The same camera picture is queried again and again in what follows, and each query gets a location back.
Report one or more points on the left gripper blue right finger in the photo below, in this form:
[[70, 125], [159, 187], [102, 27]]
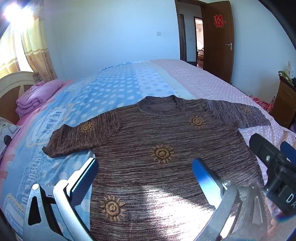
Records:
[[250, 220]]

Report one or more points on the red double-happiness door decoration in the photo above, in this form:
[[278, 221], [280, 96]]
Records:
[[218, 21]]

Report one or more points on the blue pink polka-dot bedsheet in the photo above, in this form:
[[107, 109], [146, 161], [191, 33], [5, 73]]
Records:
[[24, 163]]

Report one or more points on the brown wooden door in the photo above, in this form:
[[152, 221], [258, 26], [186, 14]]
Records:
[[218, 59]]

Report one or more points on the yellow floral curtain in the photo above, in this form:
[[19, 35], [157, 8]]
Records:
[[24, 46]]

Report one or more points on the red patterned bag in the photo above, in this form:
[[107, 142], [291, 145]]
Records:
[[265, 105]]

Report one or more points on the folded pink quilt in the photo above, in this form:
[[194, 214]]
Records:
[[36, 96]]

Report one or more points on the brown wooden dresser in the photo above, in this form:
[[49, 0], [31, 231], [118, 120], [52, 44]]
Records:
[[283, 110]]

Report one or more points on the cream and wood headboard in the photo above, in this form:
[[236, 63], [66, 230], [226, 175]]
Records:
[[12, 87]]

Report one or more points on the brown knit sun-pattern sweater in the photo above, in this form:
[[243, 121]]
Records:
[[145, 188]]

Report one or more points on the white cartoon print pillow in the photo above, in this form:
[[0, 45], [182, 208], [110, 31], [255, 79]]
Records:
[[7, 132]]

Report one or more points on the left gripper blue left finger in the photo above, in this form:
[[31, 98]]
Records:
[[40, 222]]

